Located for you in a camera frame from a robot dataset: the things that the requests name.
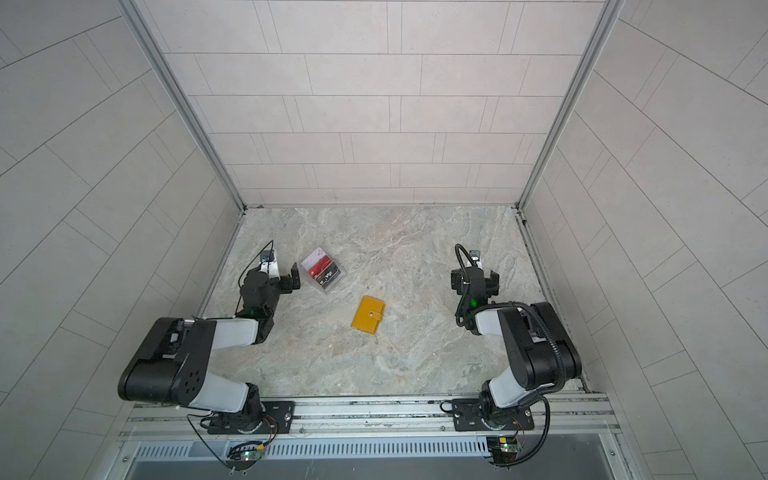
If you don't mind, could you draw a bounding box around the right black corrugated cable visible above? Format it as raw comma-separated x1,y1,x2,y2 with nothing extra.
453,243,569,467

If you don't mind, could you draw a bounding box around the left green circuit board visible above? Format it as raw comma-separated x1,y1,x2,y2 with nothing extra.
226,441,266,472

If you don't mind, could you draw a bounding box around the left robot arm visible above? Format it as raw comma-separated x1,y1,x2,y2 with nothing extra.
117,261,301,435

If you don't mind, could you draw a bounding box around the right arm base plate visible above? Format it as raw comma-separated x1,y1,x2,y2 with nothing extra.
445,398,535,432

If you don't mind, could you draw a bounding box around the red white card in box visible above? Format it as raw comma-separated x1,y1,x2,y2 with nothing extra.
301,248,333,279

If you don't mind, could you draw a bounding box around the yellow leather card holder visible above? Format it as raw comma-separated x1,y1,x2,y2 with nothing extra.
351,296,386,335

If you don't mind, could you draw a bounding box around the right green circuit board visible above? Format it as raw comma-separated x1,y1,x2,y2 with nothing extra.
486,437,521,466

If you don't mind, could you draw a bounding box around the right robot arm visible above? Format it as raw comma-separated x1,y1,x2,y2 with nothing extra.
449,266,582,432

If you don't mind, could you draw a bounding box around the green circuit board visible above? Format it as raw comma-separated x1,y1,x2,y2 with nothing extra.
486,437,521,466
226,441,266,472

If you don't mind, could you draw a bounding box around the aluminium mounting rail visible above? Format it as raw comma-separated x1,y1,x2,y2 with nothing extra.
117,392,622,443

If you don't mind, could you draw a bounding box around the clear plastic card box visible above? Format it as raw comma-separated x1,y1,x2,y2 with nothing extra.
300,248,344,293

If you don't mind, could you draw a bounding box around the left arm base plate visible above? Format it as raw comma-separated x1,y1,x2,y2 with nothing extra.
201,401,296,435

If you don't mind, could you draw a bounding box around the left camera black cable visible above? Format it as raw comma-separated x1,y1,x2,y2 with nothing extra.
235,239,275,316

